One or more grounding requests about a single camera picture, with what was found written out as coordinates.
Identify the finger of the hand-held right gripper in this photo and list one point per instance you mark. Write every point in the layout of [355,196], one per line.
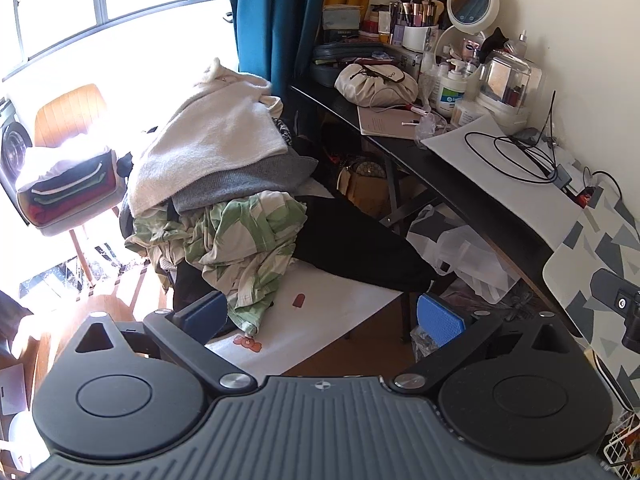
[612,292]

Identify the grey knitted sweater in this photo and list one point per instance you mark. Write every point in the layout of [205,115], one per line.
[250,180]

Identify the cardboard box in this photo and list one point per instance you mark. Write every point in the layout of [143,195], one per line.
[365,190]

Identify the bunch of makeup brushes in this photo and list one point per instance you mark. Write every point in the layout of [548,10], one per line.
[417,10]

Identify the wooden chair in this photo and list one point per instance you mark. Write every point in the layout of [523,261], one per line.
[65,115]

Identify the black garment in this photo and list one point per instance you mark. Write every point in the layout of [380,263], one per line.
[360,245]

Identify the geometric patterned tablecloth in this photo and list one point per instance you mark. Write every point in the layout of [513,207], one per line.
[575,260]

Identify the green and white patterned garment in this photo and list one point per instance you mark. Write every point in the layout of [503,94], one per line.
[235,240]

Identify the white brush cup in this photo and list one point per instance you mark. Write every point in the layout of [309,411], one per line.
[417,39]

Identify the washing machine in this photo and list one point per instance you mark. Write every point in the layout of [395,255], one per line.
[15,145]

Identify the white plastic bag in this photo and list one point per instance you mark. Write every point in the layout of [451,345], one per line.
[450,245]

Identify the clear cosmetic organiser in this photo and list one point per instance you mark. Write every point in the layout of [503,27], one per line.
[505,80]

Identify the grey power adapter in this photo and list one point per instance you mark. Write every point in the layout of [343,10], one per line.
[562,175]

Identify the black desk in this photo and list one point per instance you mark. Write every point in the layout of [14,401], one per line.
[480,215]

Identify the beige notebook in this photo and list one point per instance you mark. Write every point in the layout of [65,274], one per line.
[385,122]

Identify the round white makeup mirror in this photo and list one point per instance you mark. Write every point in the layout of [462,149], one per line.
[472,2]

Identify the teal curtain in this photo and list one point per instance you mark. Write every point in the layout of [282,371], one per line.
[270,20]

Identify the cream fluffy sweater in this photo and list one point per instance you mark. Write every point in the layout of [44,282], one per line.
[210,130]

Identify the white desk mat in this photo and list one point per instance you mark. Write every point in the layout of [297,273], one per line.
[500,195]

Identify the grey storage bag of clothes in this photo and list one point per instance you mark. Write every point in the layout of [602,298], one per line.
[65,220]

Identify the white pump lotion bottle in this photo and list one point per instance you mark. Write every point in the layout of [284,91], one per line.
[450,92]

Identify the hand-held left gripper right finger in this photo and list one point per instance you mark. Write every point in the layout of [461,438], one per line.
[440,317]

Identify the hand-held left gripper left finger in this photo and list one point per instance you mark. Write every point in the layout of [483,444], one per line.
[200,312]

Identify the grey makeup case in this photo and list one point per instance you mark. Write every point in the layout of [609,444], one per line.
[345,52]

